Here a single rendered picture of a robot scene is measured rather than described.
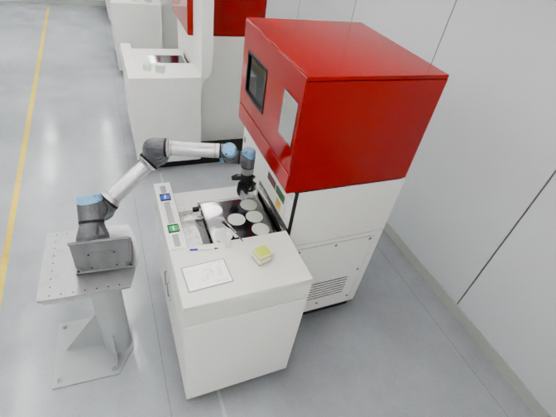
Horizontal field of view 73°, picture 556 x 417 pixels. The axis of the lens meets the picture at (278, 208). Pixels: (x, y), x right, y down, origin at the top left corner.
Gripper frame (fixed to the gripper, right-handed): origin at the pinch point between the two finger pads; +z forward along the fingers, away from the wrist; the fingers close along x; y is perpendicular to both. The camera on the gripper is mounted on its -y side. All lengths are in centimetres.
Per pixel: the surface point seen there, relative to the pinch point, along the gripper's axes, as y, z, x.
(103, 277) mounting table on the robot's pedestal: -7, 9, -87
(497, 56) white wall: 73, -84, 145
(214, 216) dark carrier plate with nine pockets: 0.8, 1.3, -22.4
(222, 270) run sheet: 37, -5, -50
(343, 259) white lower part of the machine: 61, 31, 36
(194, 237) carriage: 4.9, 3.3, -40.9
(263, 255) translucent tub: 47, -12, -34
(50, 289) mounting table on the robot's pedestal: -17, 9, -107
